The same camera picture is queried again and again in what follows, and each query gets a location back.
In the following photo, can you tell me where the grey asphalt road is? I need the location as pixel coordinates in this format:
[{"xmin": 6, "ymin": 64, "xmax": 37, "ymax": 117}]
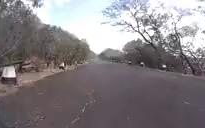
[{"xmin": 0, "ymin": 59, "xmax": 205, "ymax": 128}]

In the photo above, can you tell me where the row of trees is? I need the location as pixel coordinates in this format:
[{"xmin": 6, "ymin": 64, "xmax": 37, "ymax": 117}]
[
  {"xmin": 0, "ymin": 0, "xmax": 98, "ymax": 84},
  {"xmin": 98, "ymin": 0, "xmax": 205, "ymax": 76}
]

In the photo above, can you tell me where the dry dirt verge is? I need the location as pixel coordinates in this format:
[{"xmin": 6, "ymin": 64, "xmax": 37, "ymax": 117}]
[{"xmin": 0, "ymin": 62, "xmax": 88, "ymax": 100}]

